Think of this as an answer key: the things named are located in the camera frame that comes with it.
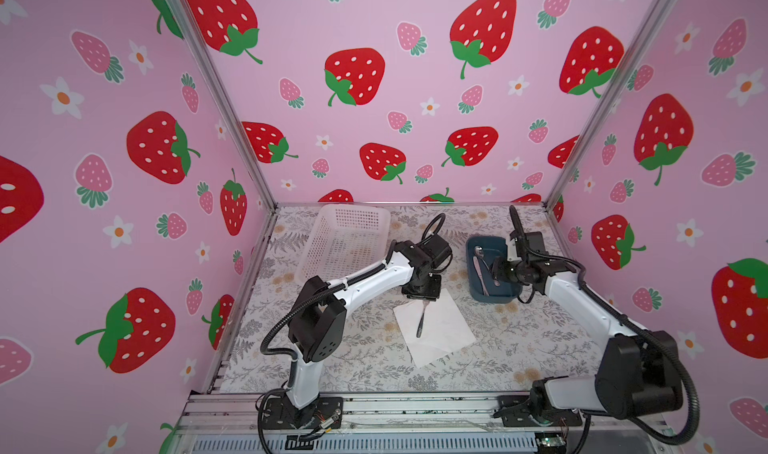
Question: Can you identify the aluminium corner frame post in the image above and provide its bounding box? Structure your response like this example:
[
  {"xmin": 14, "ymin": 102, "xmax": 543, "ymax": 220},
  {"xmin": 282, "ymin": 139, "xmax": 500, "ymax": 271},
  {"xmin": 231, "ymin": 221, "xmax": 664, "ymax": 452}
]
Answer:
[{"xmin": 167, "ymin": 0, "xmax": 278, "ymax": 214}]

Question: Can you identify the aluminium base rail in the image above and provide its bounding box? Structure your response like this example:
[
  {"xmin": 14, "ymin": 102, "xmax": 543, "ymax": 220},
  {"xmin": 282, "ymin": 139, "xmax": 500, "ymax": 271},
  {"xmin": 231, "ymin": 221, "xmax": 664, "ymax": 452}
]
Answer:
[{"xmin": 163, "ymin": 392, "xmax": 668, "ymax": 453}]

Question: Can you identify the silver metal fork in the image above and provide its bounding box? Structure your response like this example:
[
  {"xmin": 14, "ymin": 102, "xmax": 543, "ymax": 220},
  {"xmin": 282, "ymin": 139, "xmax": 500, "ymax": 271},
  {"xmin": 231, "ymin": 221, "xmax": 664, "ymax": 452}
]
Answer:
[{"xmin": 416, "ymin": 300, "xmax": 431, "ymax": 339}]

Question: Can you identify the white plastic mesh basket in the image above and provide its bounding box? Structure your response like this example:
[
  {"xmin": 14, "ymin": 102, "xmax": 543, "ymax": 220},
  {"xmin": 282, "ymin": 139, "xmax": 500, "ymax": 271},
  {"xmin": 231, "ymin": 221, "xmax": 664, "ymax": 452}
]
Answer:
[{"xmin": 294, "ymin": 204, "xmax": 391, "ymax": 285}]

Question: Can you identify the white paper napkin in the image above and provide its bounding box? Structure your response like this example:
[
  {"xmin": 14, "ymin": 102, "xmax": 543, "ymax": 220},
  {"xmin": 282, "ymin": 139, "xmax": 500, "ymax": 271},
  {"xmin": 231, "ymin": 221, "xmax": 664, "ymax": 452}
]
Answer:
[{"xmin": 393, "ymin": 289, "xmax": 476, "ymax": 368}]

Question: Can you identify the teal plastic utensil tray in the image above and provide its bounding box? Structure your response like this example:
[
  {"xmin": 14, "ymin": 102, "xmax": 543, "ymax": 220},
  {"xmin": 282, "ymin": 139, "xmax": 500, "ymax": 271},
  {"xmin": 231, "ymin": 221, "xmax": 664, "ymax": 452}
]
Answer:
[{"xmin": 466, "ymin": 235, "xmax": 522, "ymax": 304}]

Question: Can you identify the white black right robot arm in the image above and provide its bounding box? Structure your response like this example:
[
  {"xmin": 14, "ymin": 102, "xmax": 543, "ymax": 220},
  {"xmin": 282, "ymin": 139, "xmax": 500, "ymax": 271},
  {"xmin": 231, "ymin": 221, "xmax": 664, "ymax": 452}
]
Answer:
[{"xmin": 491, "ymin": 206, "xmax": 701, "ymax": 446}]

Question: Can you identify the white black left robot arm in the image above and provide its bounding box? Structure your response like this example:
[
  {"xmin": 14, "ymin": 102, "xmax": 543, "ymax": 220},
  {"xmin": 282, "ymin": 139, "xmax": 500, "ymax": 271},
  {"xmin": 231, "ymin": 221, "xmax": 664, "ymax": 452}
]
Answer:
[{"xmin": 258, "ymin": 213, "xmax": 453, "ymax": 428}]

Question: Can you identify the right aluminium corner post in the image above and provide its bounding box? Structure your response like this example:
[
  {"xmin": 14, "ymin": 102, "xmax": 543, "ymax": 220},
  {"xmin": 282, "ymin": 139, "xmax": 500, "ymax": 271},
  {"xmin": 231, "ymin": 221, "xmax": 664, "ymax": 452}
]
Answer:
[{"xmin": 543, "ymin": 0, "xmax": 678, "ymax": 214}]

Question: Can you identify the silver metal spoon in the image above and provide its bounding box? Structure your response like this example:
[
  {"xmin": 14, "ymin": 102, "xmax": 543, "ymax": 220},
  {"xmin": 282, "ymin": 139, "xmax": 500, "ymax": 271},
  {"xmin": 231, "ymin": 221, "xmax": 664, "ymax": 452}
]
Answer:
[{"xmin": 473, "ymin": 245, "xmax": 501, "ymax": 286}]

